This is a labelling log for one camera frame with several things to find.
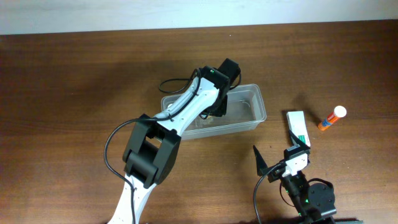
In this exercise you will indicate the orange tube white cap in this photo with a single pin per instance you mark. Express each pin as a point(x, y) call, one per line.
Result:
point(337, 113)

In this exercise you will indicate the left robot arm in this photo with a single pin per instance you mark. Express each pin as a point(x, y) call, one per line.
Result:
point(153, 145)

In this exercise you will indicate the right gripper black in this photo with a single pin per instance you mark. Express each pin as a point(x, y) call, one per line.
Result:
point(277, 172)

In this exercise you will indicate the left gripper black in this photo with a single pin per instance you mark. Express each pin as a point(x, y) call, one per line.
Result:
point(218, 109)

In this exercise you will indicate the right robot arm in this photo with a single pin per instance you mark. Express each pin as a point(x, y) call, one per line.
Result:
point(314, 199)

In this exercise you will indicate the clear plastic container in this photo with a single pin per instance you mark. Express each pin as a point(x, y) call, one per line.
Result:
point(245, 110)

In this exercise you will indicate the white medicine box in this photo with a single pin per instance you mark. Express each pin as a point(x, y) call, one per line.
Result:
point(296, 122)

